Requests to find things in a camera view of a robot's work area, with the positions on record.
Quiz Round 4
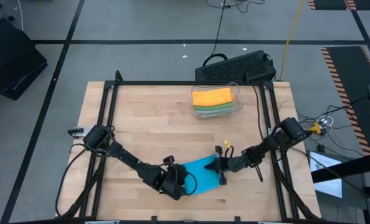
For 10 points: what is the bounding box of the orange microfiber towel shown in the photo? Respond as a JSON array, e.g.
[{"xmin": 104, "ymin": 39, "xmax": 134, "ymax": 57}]
[{"xmin": 192, "ymin": 87, "xmax": 235, "ymax": 107}]

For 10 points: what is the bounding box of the yellow hanging cable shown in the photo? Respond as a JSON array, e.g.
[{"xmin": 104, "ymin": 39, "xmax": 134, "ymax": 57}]
[{"xmin": 278, "ymin": 0, "xmax": 306, "ymax": 82}]

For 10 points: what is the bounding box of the turquoise blue microfiber towel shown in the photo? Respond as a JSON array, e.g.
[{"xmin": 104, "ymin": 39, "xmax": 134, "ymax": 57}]
[{"xmin": 181, "ymin": 154, "xmax": 224, "ymax": 196}]

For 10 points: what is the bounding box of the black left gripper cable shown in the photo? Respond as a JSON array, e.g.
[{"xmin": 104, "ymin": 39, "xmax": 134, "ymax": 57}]
[{"xmin": 184, "ymin": 170, "xmax": 199, "ymax": 197}]

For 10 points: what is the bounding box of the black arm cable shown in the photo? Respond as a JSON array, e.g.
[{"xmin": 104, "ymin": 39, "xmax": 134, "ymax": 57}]
[
  {"xmin": 252, "ymin": 85, "xmax": 266, "ymax": 141},
  {"xmin": 55, "ymin": 143, "xmax": 92, "ymax": 218}
]

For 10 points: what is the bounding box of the white paper sheet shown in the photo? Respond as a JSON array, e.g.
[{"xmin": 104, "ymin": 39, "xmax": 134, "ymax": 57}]
[{"xmin": 309, "ymin": 150, "xmax": 343, "ymax": 199}]

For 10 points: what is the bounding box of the black metal table frame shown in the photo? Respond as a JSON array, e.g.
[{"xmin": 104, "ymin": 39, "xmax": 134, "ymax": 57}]
[{"xmin": 55, "ymin": 70, "xmax": 322, "ymax": 224}]

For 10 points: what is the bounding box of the bright green microfiber towel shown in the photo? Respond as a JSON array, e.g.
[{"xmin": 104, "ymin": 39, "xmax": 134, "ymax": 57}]
[{"xmin": 193, "ymin": 102, "xmax": 234, "ymax": 113}]

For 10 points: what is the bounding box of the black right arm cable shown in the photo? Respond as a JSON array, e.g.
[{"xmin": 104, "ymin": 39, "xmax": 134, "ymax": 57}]
[{"xmin": 252, "ymin": 85, "xmax": 266, "ymax": 141}]

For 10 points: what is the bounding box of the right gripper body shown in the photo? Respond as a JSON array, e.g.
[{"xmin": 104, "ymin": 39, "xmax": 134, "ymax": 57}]
[{"xmin": 214, "ymin": 145, "xmax": 252, "ymax": 187}]

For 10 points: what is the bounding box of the white floor cable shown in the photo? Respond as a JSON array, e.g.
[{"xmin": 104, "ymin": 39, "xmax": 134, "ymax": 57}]
[{"xmin": 16, "ymin": 0, "xmax": 24, "ymax": 32}]

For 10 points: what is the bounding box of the clear plastic bin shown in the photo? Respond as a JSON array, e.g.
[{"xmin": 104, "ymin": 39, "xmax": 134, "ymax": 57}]
[{"xmin": 191, "ymin": 82, "xmax": 244, "ymax": 121}]

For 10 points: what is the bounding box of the black hazard-striped floor mat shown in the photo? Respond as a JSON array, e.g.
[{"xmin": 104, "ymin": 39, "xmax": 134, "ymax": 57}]
[
  {"xmin": 321, "ymin": 45, "xmax": 370, "ymax": 156},
  {"xmin": 308, "ymin": 0, "xmax": 370, "ymax": 11}
]

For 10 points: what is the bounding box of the black hanging cable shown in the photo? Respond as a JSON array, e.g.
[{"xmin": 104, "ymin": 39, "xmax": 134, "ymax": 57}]
[{"xmin": 202, "ymin": 0, "xmax": 266, "ymax": 67}]

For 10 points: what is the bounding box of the large black equipment case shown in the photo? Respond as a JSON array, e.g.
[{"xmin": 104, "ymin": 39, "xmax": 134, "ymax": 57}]
[{"xmin": 0, "ymin": 17, "xmax": 48, "ymax": 101}]

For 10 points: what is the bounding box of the black metal beam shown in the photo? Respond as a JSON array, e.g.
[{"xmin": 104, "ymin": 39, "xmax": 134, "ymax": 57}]
[{"xmin": 311, "ymin": 151, "xmax": 370, "ymax": 184}]

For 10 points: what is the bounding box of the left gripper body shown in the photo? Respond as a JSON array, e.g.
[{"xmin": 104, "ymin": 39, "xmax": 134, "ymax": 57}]
[{"xmin": 158, "ymin": 154, "xmax": 189, "ymax": 202}]

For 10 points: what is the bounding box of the yellow plug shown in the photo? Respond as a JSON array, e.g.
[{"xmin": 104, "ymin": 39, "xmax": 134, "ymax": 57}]
[{"xmin": 309, "ymin": 123, "xmax": 323, "ymax": 135}]

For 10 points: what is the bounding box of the black perforated computer case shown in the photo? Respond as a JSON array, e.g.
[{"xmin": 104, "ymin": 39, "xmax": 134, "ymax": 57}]
[{"xmin": 194, "ymin": 49, "xmax": 277, "ymax": 83}]

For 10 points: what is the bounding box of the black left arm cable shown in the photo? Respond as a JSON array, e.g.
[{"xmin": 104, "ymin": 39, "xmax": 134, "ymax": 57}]
[{"xmin": 55, "ymin": 143, "xmax": 92, "ymax": 218}]

